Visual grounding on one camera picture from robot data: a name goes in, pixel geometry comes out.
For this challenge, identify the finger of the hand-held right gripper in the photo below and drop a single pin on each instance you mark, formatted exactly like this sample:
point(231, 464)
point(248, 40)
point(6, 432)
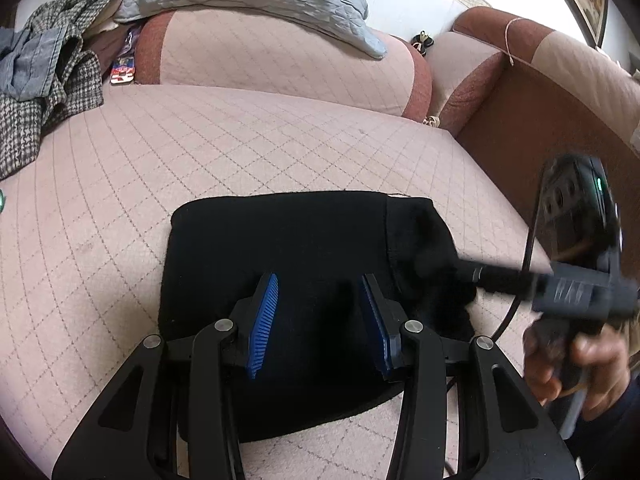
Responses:
point(500, 277)

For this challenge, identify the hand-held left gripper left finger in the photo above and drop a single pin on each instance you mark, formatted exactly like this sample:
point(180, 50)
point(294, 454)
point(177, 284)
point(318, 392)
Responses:
point(262, 325)

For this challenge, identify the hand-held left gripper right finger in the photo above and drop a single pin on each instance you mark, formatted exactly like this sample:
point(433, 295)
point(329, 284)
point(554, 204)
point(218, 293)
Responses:
point(380, 330)

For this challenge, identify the black pants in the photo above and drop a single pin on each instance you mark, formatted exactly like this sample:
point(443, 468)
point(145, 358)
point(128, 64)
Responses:
point(300, 240)

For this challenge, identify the person's right forearm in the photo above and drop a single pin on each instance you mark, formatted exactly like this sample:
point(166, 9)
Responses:
point(615, 440)

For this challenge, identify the person's right hand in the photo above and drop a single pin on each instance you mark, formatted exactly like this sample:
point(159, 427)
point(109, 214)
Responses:
point(600, 365)

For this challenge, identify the beige tassel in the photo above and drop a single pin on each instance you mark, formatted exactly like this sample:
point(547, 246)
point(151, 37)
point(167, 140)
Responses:
point(431, 121)

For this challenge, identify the pink and red sofa cushion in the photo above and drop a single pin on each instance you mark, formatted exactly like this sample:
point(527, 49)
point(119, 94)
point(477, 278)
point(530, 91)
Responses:
point(465, 75)
point(280, 60)

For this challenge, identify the pink quilted sofa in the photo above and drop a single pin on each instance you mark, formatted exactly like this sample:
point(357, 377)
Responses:
point(150, 160)

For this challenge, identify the black shoe with bow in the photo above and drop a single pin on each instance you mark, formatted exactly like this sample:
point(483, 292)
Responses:
point(419, 39)
point(427, 49)

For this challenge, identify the colourful printed packet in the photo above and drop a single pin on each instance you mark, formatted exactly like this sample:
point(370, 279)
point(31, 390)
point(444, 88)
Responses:
point(122, 67)

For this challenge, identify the houndstooth coat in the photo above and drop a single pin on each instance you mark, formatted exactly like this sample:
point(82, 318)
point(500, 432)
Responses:
point(30, 125)

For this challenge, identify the blue denim shirt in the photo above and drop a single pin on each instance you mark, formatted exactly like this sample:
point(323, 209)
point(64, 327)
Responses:
point(25, 65)

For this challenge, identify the framed wall picture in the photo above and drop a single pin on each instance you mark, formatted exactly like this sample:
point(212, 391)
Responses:
point(590, 5)

